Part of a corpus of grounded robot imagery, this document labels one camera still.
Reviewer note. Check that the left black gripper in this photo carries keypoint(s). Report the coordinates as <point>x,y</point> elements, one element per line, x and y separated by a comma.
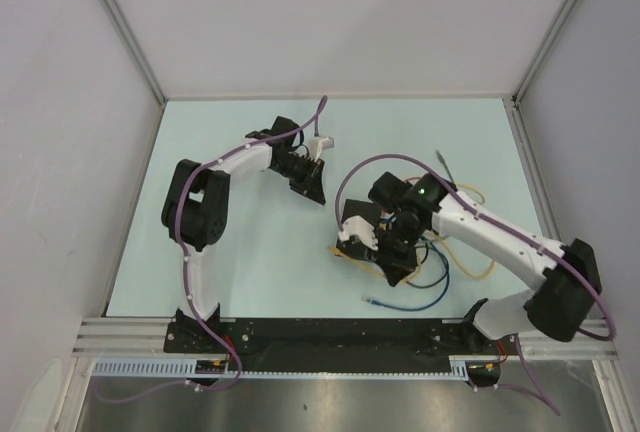
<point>310,184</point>

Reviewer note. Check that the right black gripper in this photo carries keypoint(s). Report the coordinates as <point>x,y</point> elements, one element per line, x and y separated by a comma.
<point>394,266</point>

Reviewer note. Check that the black network switch box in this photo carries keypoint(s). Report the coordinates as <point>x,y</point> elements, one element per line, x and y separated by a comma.
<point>360,212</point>

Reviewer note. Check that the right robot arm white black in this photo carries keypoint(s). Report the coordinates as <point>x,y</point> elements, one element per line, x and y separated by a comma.
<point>562,281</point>

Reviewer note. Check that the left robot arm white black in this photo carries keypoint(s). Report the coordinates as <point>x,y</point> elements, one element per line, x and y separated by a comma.
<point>195,211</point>

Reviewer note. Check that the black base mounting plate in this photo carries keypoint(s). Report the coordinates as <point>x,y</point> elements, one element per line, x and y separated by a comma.
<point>486,368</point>

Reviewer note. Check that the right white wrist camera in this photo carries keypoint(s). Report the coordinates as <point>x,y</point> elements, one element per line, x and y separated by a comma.
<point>356,227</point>

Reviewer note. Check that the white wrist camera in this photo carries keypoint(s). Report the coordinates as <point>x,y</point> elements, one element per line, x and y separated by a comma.
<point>356,227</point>
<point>318,144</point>

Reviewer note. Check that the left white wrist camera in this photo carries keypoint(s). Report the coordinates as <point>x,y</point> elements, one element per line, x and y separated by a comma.
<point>318,144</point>

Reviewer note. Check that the slotted cable duct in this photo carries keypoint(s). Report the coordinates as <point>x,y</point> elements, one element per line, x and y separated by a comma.
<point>192,368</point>

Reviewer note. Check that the right aluminium side rail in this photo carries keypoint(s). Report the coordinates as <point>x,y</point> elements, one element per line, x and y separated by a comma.
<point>532,171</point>

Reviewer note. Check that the aluminium front rail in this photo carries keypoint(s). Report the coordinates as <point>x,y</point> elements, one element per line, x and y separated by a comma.
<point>136,336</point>

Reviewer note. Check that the left aluminium corner post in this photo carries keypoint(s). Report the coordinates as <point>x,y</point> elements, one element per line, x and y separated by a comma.
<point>124,31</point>

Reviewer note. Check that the aluminium corner post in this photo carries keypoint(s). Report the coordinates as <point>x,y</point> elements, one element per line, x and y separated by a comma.
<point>551,36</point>
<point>124,31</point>

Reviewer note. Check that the right aluminium corner post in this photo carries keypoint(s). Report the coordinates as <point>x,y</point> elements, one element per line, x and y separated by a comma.
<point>551,36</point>

